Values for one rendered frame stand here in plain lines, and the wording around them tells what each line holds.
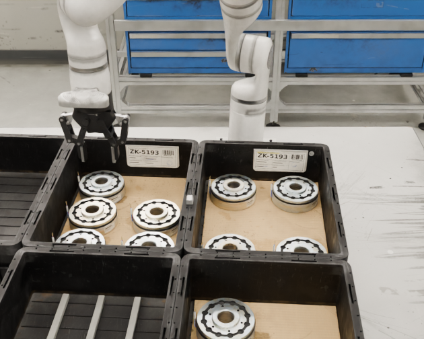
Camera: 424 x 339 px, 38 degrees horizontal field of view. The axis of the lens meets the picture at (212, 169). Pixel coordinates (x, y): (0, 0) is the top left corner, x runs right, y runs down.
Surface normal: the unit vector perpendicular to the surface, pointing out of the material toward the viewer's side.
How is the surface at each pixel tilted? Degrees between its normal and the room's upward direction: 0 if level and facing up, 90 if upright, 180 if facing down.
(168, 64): 90
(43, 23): 90
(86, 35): 10
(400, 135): 0
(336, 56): 90
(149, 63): 90
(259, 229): 0
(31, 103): 0
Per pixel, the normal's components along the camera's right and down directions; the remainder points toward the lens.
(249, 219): 0.00, -0.83
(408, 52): 0.00, 0.55
